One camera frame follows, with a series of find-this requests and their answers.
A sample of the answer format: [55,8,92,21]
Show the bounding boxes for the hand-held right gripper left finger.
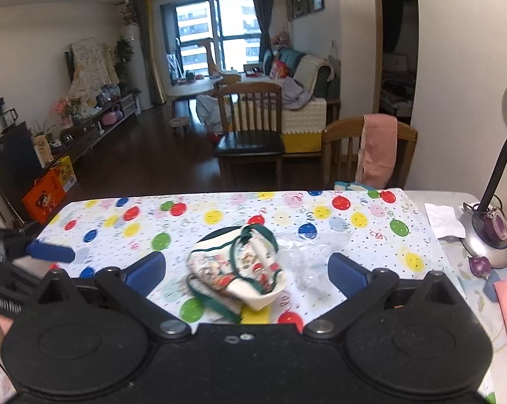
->
[34,251,193,342]

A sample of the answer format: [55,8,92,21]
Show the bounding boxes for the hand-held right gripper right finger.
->
[303,253,460,342]

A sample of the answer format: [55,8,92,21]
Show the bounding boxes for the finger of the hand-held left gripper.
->
[3,232,76,264]

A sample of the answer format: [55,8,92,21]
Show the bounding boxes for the printed cloth bag green trim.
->
[185,223,289,323]

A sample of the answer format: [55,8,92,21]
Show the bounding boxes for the clear plastic bag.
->
[274,231,352,292]

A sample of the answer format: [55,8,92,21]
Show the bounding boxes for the balloon print tablecloth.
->
[0,189,473,402]

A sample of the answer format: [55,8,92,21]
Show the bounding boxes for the orange gift box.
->
[21,168,67,224]

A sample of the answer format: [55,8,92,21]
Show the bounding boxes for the yellow box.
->
[51,155,78,190]

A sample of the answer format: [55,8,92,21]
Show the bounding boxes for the blue trimmed white cloth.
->
[334,180,376,193]

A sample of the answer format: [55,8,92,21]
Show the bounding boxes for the black cabinet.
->
[0,108,42,220]

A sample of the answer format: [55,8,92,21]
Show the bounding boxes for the white paper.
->
[424,201,467,239]

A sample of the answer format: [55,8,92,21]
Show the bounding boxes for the pink towel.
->
[355,113,398,188]

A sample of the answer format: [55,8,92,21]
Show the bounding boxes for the purple artificial flower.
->
[468,255,491,279]

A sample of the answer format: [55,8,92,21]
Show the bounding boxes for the dark tv cabinet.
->
[46,92,138,157]

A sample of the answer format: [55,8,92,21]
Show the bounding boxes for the silver desk lamp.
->
[459,77,507,269]

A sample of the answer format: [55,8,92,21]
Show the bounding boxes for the pink flowers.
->
[53,97,71,125]

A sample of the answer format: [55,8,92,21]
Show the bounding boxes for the small round stool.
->
[170,116,191,136]

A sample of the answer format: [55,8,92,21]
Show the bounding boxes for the wooden chair black seat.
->
[212,81,286,191]

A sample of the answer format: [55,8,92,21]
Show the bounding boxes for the sofa with cream cover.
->
[259,48,342,155]

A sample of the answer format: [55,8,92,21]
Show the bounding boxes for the pale blue clothes pile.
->
[195,92,225,134]

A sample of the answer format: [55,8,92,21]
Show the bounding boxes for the grey blanket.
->
[257,79,312,112]

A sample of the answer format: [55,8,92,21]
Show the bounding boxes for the cream printed blanket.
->
[67,37,120,108]

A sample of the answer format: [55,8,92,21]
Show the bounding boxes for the round coffee table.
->
[166,76,225,102]

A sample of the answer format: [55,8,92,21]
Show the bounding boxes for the white standing air conditioner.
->
[124,23,147,112]

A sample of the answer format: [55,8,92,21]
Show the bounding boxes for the white knitted throw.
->
[295,53,337,90]

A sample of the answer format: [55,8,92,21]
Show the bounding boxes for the green potted plant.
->
[113,38,135,90]

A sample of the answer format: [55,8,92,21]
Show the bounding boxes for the grey curtain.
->
[249,0,275,65]
[133,0,168,107]

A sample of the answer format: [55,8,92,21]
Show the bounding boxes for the large window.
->
[158,0,265,81]

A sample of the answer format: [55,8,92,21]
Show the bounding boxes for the wooden door frame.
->
[373,0,419,128]

